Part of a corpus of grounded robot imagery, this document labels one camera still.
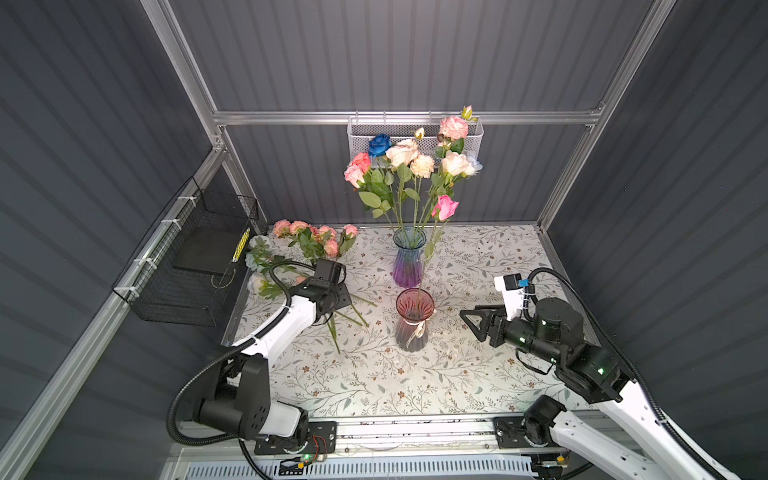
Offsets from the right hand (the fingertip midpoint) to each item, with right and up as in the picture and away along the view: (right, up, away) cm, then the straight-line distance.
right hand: (471, 314), depth 66 cm
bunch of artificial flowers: (-54, +18, +47) cm, 74 cm away
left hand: (-34, +1, +23) cm, 41 cm away
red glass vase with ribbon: (-12, -1, +10) cm, 16 cm away
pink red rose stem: (-22, +31, +19) cm, 42 cm away
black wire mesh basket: (-68, +10, +5) cm, 69 cm away
